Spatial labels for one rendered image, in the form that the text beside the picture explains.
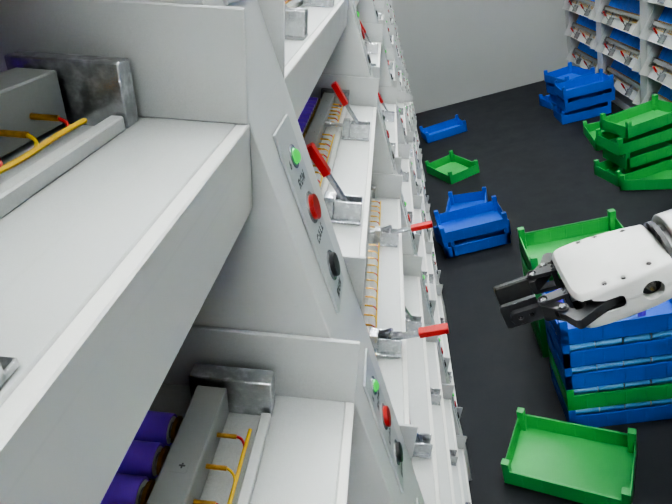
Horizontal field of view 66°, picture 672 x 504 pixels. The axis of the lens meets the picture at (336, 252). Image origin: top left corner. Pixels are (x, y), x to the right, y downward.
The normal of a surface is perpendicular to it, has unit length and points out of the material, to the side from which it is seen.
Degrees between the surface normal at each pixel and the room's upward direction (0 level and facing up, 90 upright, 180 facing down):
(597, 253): 13
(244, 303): 90
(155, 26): 90
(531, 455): 0
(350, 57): 90
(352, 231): 19
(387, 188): 90
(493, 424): 0
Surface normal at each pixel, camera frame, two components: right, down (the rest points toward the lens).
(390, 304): 0.05, -0.86
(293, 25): -0.09, 0.51
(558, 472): -0.29, -0.84
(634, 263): -0.44, -0.71
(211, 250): 0.99, 0.09
